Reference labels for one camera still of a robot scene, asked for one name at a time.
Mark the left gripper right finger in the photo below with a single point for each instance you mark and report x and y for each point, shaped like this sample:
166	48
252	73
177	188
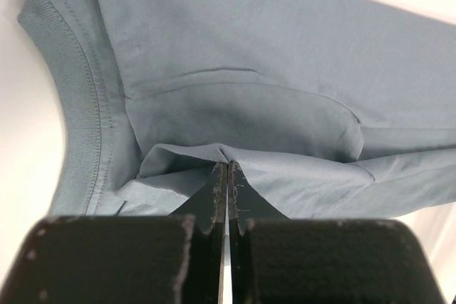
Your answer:
280	260

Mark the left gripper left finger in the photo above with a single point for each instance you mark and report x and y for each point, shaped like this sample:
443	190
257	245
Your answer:
126	259

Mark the grey t shirt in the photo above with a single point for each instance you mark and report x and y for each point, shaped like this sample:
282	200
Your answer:
332	108

